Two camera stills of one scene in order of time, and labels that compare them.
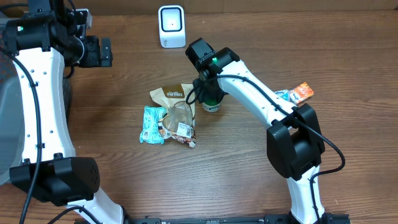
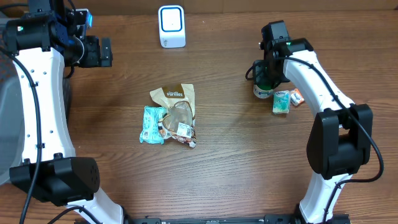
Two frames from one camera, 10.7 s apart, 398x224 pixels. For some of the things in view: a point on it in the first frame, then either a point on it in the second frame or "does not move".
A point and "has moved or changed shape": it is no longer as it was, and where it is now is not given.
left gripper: [106, 51] does not move
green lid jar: [212, 105] has moved or changed shape
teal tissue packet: [150, 132] does not move
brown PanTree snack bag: [178, 121] does not move
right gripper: [205, 93] to [283, 79]
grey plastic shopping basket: [11, 111] does not move
